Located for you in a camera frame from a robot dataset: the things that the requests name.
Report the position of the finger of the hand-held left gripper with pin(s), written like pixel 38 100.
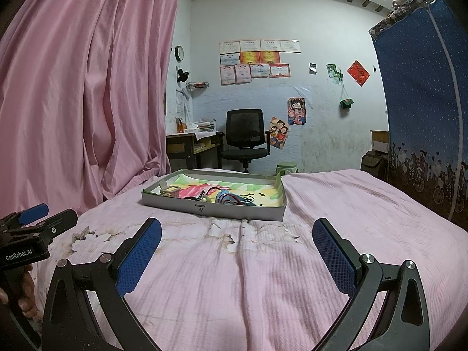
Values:
pixel 55 226
pixel 34 212

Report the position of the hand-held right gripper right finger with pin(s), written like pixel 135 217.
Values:
pixel 334 254

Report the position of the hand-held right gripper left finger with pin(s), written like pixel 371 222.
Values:
pixel 140 254

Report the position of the grey shallow cardboard box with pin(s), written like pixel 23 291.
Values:
pixel 172 206

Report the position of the person's left hand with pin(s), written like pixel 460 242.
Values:
pixel 27 292

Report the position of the pink bed sheet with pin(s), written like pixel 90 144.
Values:
pixel 365 219

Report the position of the beige hair claw clip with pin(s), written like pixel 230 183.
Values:
pixel 170 191

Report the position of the colourful cartoon box liner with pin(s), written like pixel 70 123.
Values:
pixel 267 197

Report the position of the dark bag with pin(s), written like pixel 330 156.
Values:
pixel 374 166

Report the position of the green plastic stool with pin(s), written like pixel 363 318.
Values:
pixel 287 168

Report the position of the blue wrist watch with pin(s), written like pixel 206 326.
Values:
pixel 225 198

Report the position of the wooden desk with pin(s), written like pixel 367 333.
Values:
pixel 179 146

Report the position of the wooden cabinet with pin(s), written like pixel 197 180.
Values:
pixel 380 140

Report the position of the pink curtain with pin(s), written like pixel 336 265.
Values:
pixel 80 87

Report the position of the stack of books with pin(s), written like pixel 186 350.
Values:
pixel 199 125

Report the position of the green hanging pouch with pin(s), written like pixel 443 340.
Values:
pixel 346 103

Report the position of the black office chair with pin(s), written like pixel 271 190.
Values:
pixel 244 128

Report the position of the blue dotted curtain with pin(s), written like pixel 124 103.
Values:
pixel 420 87

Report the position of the cartoon family wall poster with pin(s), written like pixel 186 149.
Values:
pixel 279 133

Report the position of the anime wall poster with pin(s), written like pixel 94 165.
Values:
pixel 296 111

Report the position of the white wall papers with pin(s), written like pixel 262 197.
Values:
pixel 184 102

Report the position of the small wall shelf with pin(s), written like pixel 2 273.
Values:
pixel 197 85

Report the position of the green wall photos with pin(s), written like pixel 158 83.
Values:
pixel 334 73

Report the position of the red diamond wall paper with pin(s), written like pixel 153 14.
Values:
pixel 358 73

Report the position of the black wall fan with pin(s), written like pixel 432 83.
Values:
pixel 182 75

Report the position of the small wall photo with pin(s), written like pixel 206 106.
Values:
pixel 312 68

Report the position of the round wall clock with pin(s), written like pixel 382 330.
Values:
pixel 179 53

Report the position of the group of wall certificates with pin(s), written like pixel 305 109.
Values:
pixel 256 60

